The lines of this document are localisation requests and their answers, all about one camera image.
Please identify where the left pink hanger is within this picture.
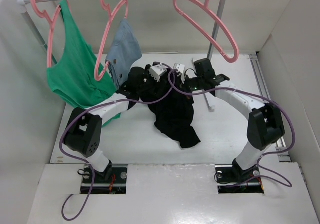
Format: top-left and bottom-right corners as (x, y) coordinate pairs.
(30, 0), (61, 68)

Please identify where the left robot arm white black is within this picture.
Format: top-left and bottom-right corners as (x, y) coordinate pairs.
(60, 62), (170, 182)

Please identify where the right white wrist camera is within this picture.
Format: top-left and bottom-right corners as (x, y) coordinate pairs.
(173, 63), (186, 84)

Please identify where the middle pink hanger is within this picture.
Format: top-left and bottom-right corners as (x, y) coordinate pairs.
(93, 0), (130, 82)

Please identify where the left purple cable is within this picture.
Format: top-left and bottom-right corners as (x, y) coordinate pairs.
(58, 68), (179, 221)

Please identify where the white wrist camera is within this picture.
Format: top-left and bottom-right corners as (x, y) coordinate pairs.
(173, 63), (186, 84)
(149, 62), (167, 82)

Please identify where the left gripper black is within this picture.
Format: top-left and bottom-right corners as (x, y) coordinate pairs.
(137, 65), (166, 97)

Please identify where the right pink hanger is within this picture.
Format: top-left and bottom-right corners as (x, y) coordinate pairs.
(172, 0), (240, 64)

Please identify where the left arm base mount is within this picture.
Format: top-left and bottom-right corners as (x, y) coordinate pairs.
(77, 165), (128, 194)

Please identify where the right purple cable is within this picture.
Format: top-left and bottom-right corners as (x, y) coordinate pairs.
(167, 69), (297, 188)

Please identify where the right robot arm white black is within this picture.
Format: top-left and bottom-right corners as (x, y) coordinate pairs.
(185, 58), (285, 182)

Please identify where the blue denim garment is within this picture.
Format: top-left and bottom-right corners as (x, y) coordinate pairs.
(105, 18), (142, 89)

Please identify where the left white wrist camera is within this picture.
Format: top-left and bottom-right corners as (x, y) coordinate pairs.
(149, 62), (167, 82)

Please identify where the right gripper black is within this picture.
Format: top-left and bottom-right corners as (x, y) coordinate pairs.
(173, 73), (205, 99)

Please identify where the green tank top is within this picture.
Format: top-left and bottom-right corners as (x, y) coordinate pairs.
(46, 0), (123, 128)

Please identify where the black t shirt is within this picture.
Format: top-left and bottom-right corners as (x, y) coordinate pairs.
(140, 80), (201, 149)

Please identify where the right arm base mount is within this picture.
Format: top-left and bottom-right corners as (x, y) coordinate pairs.
(214, 164), (264, 194)

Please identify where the pink hanger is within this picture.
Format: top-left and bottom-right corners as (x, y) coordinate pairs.
(172, 0), (240, 64)
(30, 0), (61, 68)
(93, 0), (130, 82)

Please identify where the purple cable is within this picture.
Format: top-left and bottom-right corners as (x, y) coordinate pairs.
(58, 68), (179, 221)
(167, 69), (297, 188)

